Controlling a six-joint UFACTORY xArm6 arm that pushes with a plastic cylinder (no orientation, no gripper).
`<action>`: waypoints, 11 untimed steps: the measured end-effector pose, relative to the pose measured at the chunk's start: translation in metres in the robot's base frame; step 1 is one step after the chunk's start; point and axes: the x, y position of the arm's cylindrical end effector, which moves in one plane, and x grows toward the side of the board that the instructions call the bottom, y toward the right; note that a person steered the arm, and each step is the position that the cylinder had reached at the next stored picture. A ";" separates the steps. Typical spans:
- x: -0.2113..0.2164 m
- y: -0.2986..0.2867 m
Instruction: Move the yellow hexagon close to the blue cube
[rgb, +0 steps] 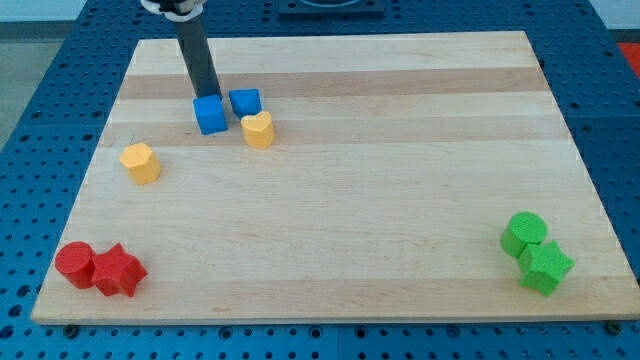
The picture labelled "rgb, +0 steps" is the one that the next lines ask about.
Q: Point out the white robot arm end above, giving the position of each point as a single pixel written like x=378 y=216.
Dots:
x=175 y=10

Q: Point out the blue cube block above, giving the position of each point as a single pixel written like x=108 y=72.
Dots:
x=210 y=114

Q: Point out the yellow hexagon block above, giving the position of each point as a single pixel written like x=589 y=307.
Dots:
x=141 y=163

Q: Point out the yellow heart block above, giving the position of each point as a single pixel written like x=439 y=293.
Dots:
x=258 y=130

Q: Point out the light wooden board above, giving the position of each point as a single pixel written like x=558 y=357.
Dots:
x=397 y=163

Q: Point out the blue triangular block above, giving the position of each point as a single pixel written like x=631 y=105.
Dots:
x=245 y=102

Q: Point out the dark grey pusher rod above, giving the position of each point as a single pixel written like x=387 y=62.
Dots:
x=193 y=43

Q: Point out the green cylinder block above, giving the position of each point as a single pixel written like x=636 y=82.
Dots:
x=523 y=229

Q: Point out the red star block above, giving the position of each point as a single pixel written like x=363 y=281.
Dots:
x=117 y=272

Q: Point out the green star block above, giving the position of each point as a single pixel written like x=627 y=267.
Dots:
x=544 y=267

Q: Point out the red cylinder block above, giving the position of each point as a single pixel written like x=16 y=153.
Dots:
x=74 y=261

